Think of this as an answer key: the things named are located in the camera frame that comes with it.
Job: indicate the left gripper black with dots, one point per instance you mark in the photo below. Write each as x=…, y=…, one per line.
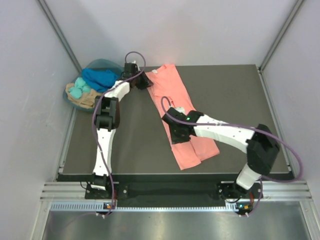
x=146, y=82

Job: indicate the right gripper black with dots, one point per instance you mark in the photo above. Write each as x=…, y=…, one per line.
x=176, y=139

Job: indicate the pink t shirt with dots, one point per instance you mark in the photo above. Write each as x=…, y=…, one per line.
x=167, y=82

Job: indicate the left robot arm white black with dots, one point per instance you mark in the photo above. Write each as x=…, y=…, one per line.
x=106, y=120

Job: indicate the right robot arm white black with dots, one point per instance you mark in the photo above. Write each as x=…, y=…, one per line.
x=260, y=148

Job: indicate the blue t shirt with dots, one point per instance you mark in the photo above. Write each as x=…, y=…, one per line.
x=99, y=80

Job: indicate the teal laundry basket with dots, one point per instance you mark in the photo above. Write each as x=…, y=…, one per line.
x=97, y=65

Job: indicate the beige t shirt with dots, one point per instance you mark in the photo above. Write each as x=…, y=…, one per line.
x=87, y=100

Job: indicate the light turquoise t shirt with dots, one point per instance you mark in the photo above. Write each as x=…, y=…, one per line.
x=79, y=88

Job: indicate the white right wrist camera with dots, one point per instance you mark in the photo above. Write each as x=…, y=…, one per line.
x=180, y=109

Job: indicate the left aluminium frame post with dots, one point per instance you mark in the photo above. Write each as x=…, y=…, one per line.
x=59, y=33

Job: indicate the aluminium frame post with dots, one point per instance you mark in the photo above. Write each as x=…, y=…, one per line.
x=59, y=33
x=294, y=11

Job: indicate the grey slotted cable duct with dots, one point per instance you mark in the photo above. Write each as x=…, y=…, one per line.
x=100, y=206

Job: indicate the aluminium rail front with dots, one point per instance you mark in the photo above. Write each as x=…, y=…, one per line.
x=271, y=191

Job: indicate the right aluminium frame post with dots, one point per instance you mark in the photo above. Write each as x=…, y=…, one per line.
x=294, y=11

